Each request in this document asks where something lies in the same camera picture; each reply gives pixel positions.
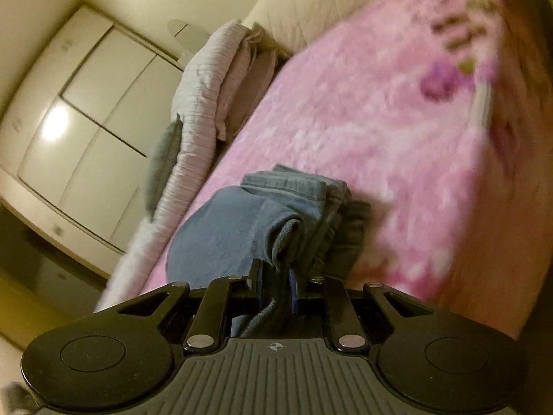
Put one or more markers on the pale pink pillow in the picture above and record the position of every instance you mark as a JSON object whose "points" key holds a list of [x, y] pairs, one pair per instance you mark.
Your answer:
{"points": [[252, 82]]}

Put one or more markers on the cream padded headboard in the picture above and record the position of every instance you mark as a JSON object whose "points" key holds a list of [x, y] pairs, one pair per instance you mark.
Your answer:
{"points": [[302, 4]]}

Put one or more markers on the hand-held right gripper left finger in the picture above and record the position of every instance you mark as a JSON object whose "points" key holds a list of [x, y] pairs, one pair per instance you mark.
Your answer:
{"points": [[258, 287]]}

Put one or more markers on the blue denim jeans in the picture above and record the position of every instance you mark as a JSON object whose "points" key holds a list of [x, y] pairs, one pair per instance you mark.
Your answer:
{"points": [[216, 233]]}

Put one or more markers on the shiny curved fixture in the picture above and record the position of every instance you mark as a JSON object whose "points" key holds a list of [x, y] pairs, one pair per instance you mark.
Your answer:
{"points": [[188, 36]]}

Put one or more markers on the pink fluffy blanket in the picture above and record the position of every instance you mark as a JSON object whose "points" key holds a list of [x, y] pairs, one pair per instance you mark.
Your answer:
{"points": [[345, 116]]}

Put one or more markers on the cream wardrobe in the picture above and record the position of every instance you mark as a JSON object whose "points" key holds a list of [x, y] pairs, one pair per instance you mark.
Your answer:
{"points": [[86, 129]]}

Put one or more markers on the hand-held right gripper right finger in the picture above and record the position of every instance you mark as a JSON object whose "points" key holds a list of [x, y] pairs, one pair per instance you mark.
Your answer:
{"points": [[293, 287]]}

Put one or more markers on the white crumpled duvet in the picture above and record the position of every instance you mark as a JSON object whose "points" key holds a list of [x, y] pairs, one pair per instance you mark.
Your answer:
{"points": [[198, 108]]}

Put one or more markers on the grey cloth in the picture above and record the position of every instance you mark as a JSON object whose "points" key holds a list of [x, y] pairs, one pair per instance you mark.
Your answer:
{"points": [[162, 160]]}

